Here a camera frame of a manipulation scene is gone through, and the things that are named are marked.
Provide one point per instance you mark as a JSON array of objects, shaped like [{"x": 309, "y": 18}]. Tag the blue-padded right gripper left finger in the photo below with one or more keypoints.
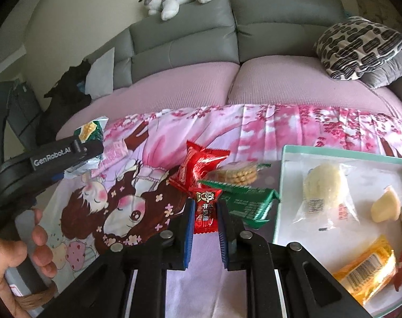
[{"x": 130, "y": 282}]

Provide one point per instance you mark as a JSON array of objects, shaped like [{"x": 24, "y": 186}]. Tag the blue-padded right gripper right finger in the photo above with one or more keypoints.
[{"x": 281, "y": 281}]

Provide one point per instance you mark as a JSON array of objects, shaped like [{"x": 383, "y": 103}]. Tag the yellow snack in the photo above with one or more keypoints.
[{"x": 370, "y": 272}]

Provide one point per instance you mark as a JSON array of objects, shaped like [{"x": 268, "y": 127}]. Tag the green white snack packet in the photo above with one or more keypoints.
[{"x": 90, "y": 131}]

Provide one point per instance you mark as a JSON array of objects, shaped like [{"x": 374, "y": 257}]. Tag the small red candy packet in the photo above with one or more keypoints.
[{"x": 206, "y": 209}]

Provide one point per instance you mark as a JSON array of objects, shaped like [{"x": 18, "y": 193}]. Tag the jelly cup with pink lid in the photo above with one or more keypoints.
[{"x": 387, "y": 207}]

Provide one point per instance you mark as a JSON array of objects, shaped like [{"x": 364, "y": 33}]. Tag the person's left hand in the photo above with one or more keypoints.
[{"x": 13, "y": 253}]

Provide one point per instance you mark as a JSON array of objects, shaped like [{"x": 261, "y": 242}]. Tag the pink anime print blanket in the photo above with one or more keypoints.
[{"x": 140, "y": 184}]

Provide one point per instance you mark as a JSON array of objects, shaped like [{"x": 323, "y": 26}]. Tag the clear-wrapped white round bun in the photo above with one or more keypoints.
[{"x": 326, "y": 199}]

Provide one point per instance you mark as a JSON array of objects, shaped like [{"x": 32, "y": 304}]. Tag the shallow teal-rimmed white tray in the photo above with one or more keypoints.
[{"x": 367, "y": 176}]

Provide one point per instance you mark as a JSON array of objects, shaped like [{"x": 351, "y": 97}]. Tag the black clothing pile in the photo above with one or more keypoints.
[{"x": 66, "y": 100}]

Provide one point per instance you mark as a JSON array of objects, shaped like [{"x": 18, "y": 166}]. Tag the pink small snack packet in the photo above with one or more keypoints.
[{"x": 112, "y": 154}]

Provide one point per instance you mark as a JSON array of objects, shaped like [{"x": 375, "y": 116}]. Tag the light grey cushion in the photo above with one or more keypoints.
[{"x": 99, "y": 81}]

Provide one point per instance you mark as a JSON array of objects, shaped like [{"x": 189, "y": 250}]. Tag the clear-wrapped round cracker stack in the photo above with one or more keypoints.
[{"x": 235, "y": 173}]

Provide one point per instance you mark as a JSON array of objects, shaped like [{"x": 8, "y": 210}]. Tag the pink ribbed sofa cover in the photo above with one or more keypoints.
[{"x": 271, "y": 79}]

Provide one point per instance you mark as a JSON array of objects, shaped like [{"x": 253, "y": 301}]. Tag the plain grey pillow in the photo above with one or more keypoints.
[{"x": 385, "y": 75}]

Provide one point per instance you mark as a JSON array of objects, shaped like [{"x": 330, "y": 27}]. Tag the black white patterned pillow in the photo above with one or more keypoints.
[{"x": 356, "y": 46}]

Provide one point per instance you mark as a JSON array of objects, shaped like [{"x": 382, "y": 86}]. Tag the grey green sofa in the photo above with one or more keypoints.
[{"x": 232, "y": 31}]

